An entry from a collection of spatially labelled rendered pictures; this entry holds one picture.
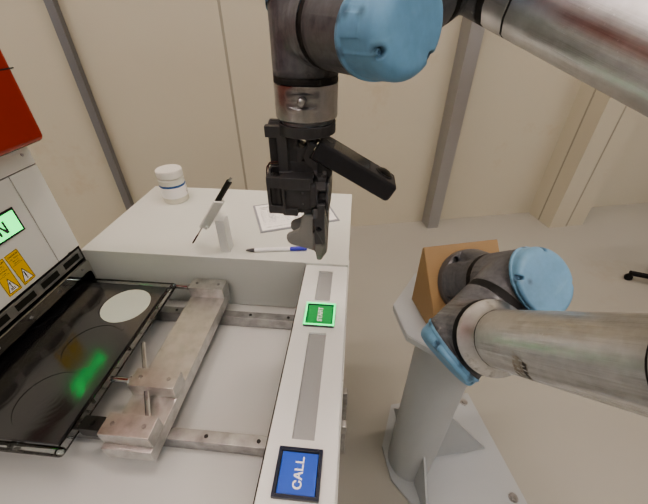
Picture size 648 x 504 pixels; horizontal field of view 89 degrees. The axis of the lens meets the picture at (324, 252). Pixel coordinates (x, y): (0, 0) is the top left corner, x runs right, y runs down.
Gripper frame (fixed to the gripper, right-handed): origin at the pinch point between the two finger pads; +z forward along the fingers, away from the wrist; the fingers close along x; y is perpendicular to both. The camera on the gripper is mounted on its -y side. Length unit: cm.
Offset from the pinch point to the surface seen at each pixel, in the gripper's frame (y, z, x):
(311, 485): -1.1, 14.3, 27.2
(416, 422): -27, 70, -11
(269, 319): 13.2, 25.6, -8.1
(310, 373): 1.0, 15.1, 11.9
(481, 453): -60, 109, -22
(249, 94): 61, 10, -171
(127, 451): 27.7, 22.8, 22.5
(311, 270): 4.0, 14.6, -13.0
